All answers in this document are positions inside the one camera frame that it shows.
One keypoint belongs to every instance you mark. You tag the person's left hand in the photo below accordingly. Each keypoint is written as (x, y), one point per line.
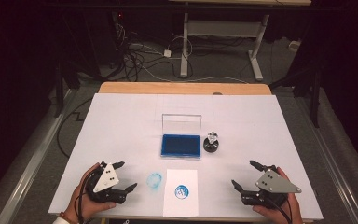
(84, 207)

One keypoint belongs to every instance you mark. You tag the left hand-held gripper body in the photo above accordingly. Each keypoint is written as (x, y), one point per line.
(105, 180)

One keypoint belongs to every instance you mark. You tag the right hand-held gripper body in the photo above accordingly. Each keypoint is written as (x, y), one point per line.
(275, 183)

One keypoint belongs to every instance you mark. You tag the person's right hand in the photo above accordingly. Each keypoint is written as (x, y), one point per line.
(292, 205)

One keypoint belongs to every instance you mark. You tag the white power strip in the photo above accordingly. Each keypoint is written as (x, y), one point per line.
(294, 45)

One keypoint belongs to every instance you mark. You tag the white paper sheet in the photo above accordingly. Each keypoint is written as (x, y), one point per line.
(181, 205)

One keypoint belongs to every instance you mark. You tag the metal floor rail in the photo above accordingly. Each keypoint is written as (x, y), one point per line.
(332, 168)
(28, 168)

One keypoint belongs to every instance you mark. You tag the black round stamp cap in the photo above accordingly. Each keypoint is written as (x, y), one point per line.
(210, 146)

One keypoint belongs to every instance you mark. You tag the white desk frame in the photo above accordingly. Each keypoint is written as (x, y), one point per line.
(223, 28)

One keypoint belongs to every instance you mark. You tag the blue ink pad clear lid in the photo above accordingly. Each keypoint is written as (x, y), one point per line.
(180, 145)

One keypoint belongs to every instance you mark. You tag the black stand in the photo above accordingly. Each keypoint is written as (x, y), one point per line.
(315, 99)

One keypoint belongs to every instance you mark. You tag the white power adapter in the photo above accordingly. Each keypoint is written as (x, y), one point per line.
(167, 53)

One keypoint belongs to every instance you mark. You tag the wooden table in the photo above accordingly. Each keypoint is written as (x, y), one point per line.
(167, 88)

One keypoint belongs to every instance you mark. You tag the large white board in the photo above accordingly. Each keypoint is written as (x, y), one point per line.
(121, 124)

